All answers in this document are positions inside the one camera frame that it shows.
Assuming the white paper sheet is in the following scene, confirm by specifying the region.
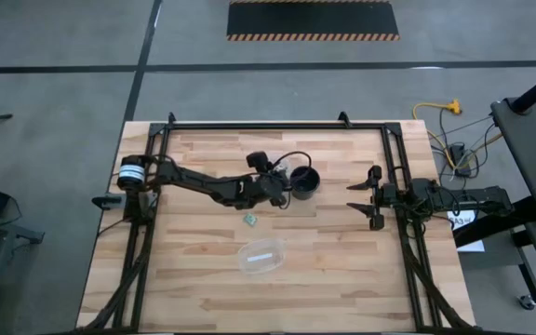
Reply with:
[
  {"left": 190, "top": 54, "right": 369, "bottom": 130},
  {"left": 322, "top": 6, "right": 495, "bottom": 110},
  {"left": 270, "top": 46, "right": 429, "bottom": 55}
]
[{"left": 456, "top": 238, "right": 487, "bottom": 254}]

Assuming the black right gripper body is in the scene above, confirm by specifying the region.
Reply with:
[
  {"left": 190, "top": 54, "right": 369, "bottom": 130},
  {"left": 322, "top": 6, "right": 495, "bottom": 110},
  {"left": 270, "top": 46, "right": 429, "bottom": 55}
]
[{"left": 370, "top": 181, "right": 411, "bottom": 212}]

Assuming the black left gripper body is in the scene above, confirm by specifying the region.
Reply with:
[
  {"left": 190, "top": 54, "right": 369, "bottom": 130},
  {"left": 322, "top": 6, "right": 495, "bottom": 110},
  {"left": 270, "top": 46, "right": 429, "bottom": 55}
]
[{"left": 252, "top": 168, "right": 293, "bottom": 203}]

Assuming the black side table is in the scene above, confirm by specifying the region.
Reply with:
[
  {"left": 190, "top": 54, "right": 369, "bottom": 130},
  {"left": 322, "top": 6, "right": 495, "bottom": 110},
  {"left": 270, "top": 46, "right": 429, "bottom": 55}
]
[{"left": 489, "top": 95, "right": 536, "bottom": 228}]

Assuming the black mug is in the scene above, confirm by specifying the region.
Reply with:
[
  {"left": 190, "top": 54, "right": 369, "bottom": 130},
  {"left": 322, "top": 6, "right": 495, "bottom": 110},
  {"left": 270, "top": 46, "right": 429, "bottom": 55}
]
[{"left": 288, "top": 165, "right": 322, "bottom": 202}]

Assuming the black hazard-striped floor mat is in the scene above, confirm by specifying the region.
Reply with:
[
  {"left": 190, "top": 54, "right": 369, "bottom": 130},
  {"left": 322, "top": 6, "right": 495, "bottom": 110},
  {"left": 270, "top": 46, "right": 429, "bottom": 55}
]
[{"left": 226, "top": 0, "right": 401, "bottom": 43}]

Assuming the white paper label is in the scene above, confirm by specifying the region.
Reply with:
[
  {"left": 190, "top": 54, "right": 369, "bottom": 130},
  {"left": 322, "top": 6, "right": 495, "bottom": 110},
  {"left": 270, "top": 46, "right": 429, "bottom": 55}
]
[{"left": 447, "top": 208, "right": 479, "bottom": 232}]

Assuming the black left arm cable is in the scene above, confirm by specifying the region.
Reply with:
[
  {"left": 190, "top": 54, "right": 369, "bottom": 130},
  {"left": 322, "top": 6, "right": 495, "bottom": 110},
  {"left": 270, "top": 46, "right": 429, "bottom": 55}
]
[{"left": 270, "top": 150, "right": 314, "bottom": 188}]

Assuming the black power strip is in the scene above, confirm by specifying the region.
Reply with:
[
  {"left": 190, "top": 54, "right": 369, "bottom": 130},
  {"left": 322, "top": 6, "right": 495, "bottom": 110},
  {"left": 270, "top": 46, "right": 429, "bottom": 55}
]
[{"left": 449, "top": 142, "right": 473, "bottom": 179}]

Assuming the black floor cable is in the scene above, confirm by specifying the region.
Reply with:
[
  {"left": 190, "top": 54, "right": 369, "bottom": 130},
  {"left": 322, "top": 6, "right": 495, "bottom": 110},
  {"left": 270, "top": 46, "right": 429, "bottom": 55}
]
[{"left": 429, "top": 107, "right": 504, "bottom": 188}]

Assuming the yellow extension cable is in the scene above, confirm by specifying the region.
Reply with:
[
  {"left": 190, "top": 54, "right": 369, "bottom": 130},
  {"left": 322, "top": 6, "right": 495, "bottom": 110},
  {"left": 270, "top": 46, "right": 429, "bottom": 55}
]
[{"left": 411, "top": 98, "right": 463, "bottom": 169}]

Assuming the oval clear plastic container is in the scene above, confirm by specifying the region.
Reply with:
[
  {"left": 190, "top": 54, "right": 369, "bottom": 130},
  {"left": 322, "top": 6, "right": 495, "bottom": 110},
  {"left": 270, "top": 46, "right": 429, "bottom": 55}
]
[{"left": 237, "top": 237, "right": 288, "bottom": 275}]

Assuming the black side table leg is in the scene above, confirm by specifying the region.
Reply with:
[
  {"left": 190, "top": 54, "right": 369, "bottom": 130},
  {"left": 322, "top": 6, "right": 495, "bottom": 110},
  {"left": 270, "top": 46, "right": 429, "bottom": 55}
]
[{"left": 453, "top": 194, "right": 536, "bottom": 304}]

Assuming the round clear plastic container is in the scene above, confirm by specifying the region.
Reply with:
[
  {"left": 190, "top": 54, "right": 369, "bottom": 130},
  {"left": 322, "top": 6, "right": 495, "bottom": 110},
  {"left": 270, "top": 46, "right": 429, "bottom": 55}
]
[{"left": 267, "top": 154, "right": 294, "bottom": 177}]

